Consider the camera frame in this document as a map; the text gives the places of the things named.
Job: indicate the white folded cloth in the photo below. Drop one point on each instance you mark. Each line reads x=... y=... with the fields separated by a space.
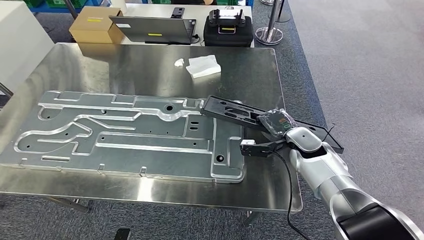
x=203 y=66

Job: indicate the green plastic bin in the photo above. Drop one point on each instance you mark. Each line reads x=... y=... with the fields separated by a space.
x=34 y=3
x=66 y=3

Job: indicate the black handheld controller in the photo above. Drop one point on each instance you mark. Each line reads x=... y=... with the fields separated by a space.
x=232 y=18

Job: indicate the stainless steel workbench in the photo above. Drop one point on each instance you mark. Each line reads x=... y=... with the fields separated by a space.
x=149 y=73

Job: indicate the black carrying case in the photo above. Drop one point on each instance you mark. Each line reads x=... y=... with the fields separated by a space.
x=228 y=36

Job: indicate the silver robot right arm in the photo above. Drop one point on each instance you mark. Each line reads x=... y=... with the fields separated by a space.
x=324 y=169

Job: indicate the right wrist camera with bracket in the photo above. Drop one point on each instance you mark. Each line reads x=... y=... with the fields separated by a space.
x=255 y=149

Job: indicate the small white paper wad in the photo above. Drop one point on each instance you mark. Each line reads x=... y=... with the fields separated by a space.
x=179 y=62

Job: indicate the small black device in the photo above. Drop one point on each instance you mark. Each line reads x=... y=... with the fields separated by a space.
x=178 y=12

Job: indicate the cardboard box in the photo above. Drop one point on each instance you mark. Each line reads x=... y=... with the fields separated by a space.
x=92 y=26

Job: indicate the black plastic frame part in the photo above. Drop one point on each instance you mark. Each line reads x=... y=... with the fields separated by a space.
x=218 y=109

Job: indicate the chrome stanchion post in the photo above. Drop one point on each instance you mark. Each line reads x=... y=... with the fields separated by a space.
x=269 y=34

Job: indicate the blue storage rack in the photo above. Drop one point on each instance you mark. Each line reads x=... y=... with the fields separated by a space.
x=49 y=10

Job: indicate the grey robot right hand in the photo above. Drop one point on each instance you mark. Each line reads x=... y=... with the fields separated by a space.
x=276 y=122

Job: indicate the white cabinet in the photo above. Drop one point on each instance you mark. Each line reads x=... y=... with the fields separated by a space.
x=23 y=43

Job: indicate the stamped metal panel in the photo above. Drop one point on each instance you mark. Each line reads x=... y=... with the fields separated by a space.
x=149 y=159

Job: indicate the grey laptop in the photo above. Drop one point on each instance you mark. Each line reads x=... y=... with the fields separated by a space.
x=152 y=30

